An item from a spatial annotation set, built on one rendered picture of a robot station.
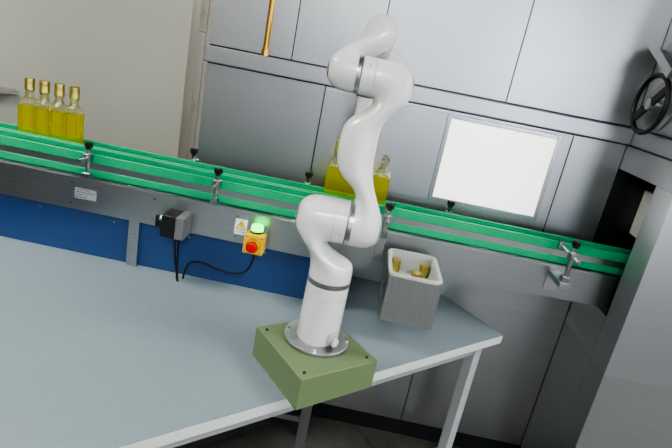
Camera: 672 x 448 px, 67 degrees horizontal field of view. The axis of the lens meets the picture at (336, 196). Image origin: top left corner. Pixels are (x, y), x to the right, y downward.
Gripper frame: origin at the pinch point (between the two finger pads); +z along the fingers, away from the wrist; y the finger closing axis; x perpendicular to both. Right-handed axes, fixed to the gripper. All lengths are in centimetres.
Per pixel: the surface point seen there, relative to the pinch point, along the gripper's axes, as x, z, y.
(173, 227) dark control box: -55, 38, 23
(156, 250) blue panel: -64, 53, 13
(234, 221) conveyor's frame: -37, 35, 15
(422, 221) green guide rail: 29.0, 24.5, 4.3
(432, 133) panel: 27.4, -5.5, -11.9
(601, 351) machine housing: 99, 55, 17
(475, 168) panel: 46.5, 4.5, -12.0
